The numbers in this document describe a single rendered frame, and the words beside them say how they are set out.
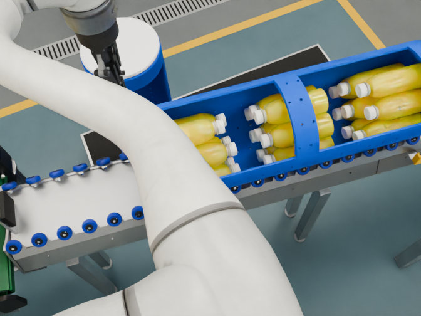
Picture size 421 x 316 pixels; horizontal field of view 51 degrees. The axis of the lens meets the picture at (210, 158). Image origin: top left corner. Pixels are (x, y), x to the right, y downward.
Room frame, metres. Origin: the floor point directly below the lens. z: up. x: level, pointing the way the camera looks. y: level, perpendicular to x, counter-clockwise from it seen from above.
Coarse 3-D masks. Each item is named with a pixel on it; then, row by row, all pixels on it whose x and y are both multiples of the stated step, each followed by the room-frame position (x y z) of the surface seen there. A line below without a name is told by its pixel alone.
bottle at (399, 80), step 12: (384, 72) 0.76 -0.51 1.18; (396, 72) 0.75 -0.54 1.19; (408, 72) 0.75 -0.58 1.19; (420, 72) 0.75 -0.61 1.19; (372, 84) 0.73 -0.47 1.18; (384, 84) 0.72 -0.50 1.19; (396, 84) 0.72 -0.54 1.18; (408, 84) 0.72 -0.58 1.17; (420, 84) 0.73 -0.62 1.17; (372, 96) 0.71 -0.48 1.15; (384, 96) 0.70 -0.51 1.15
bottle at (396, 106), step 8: (392, 96) 0.71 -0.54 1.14; (400, 96) 0.70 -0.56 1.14; (408, 96) 0.70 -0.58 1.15; (416, 96) 0.70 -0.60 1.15; (376, 104) 0.69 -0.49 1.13; (384, 104) 0.68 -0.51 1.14; (392, 104) 0.68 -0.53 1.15; (400, 104) 0.68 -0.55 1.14; (408, 104) 0.68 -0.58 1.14; (416, 104) 0.68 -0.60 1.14; (376, 112) 0.67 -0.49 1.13; (384, 112) 0.66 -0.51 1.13; (392, 112) 0.66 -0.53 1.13; (400, 112) 0.66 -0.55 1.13; (408, 112) 0.66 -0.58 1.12; (416, 112) 0.67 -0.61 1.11
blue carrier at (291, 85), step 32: (320, 64) 0.80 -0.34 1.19; (352, 64) 0.86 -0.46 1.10; (384, 64) 0.88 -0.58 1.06; (192, 96) 0.72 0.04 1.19; (224, 96) 0.77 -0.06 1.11; (256, 96) 0.79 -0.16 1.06; (288, 96) 0.67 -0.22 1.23; (256, 128) 0.73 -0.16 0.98; (416, 128) 0.61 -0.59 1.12; (256, 160) 0.62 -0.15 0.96; (288, 160) 0.53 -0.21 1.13; (320, 160) 0.55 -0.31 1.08
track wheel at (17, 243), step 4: (12, 240) 0.41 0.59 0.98; (16, 240) 0.41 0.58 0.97; (8, 244) 0.40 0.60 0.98; (12, 244) 0.40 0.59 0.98; (16, 244) 0.40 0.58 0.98; (20, 244) 0.40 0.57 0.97; (8, 248) 0.39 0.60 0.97; (12, 248) 0.39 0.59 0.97; (16, 248) 0.39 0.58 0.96; (20, 248) 0.39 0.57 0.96; (8, 252) 0.38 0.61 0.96; (12, 252) 0.38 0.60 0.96; (16, 252) 0.38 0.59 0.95
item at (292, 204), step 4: (296, 196) 0.76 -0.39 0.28; (300, 196) 0.76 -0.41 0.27; (288, 200) 0.79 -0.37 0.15; (292, 200) 0.76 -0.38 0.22; (296, 200) 0.76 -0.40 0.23; (300, 200) 0.76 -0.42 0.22; (288, 204) 0.78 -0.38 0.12; (292, 204) 0.75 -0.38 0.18; (296, 204) 0.76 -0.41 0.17; (288, 208) 0.77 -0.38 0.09; (292, 208) 0.76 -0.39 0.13; (296, 208) 0.76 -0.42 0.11; (284, 212) 0.78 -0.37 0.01; (288, 212) 0.76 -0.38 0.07; (292, 212) 0.76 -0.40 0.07; (296, 212) 0.76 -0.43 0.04; (288, 216) 0.76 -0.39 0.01; (292, 216) 0.75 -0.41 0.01
